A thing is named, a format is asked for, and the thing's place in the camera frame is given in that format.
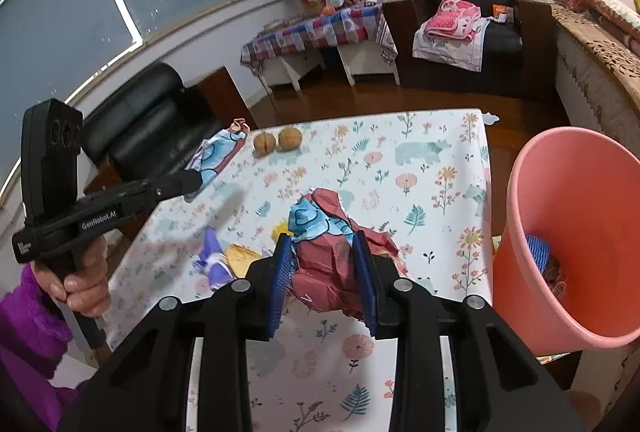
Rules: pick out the floral quilt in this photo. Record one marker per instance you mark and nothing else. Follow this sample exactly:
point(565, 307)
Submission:
point(605, 7)

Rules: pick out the blue foam net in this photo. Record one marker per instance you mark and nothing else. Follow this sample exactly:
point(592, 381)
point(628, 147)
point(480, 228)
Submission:
point(537, 252)

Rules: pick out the small orange box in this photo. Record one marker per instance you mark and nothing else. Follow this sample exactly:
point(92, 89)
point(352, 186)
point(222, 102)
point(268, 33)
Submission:
point(501, 11)

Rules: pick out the pink folded blanket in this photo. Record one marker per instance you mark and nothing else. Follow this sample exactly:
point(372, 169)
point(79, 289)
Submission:
point(452, 17)

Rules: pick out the red blue paper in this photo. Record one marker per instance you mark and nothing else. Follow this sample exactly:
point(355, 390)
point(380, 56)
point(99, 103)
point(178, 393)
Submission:
point(325, 262)

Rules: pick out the brown walnut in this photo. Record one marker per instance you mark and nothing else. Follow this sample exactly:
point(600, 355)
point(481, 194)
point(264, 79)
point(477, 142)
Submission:
point(264, 143)
point(290, 139)

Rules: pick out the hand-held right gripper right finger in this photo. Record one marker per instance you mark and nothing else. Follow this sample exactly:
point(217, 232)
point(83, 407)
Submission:
point(364, 282)

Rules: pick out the white pink cloth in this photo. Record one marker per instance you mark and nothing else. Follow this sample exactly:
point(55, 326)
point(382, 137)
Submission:
point(450, 52)

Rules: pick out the floral bear tablecloth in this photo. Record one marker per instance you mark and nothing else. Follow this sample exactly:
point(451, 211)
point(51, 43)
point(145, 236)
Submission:
point(425, 192)

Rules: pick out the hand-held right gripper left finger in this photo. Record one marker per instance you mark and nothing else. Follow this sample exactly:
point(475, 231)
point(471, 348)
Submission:
point(281, 282)

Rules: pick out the brown leaf blanket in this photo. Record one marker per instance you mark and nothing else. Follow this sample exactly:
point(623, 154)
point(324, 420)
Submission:
point(600, 47)

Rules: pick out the large curved window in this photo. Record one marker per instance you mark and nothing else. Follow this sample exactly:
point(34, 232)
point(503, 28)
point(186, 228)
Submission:
point(65, 22)

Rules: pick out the blue white printed paper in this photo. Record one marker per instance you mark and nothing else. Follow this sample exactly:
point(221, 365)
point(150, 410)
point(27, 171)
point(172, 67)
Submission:
point(220, 152)

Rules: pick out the person's left forearm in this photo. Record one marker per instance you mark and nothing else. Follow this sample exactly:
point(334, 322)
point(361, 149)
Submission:
point(30, 352)

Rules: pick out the pink plastic bucket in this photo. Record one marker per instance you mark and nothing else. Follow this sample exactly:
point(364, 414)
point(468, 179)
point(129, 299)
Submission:
point(575, 192)

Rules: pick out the person's left hand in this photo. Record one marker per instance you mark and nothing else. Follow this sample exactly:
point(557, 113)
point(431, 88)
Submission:
point(92, 282)

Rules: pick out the purple wrapper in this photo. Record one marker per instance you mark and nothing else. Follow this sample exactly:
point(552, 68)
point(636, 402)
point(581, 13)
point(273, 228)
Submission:
point(215, 257)

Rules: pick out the orange fruit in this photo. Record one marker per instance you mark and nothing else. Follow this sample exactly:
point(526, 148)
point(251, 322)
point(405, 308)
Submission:
point(327, 10)

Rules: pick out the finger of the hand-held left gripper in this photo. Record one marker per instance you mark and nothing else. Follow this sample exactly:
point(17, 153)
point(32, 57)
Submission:
point(170, 189)
point(125, 189)

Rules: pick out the plaid tablecloth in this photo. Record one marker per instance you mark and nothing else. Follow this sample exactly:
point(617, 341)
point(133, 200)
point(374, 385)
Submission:
point(320, 32)

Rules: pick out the white paper scrap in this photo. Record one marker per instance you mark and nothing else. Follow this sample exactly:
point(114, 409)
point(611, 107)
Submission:
point(491, 118)

